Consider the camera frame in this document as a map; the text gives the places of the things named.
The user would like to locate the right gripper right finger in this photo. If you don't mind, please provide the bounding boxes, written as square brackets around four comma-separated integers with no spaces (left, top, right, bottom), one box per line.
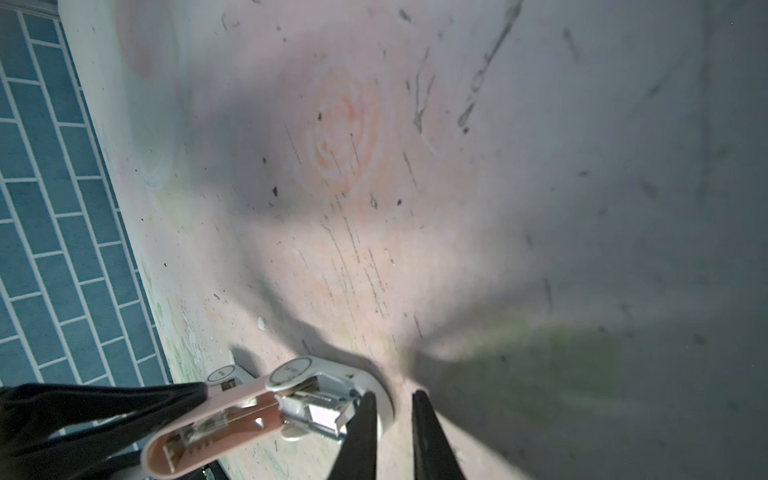
[411,390,466,480]

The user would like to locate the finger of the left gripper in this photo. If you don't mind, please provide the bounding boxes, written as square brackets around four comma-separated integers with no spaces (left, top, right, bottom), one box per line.
[1,382,208,479]

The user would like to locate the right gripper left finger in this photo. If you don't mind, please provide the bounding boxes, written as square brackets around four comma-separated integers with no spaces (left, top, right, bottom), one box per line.
[328,392,378,480]

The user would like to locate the staple strip in tray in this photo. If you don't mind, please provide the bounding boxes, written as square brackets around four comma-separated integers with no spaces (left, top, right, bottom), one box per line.
[307,403,347,437]

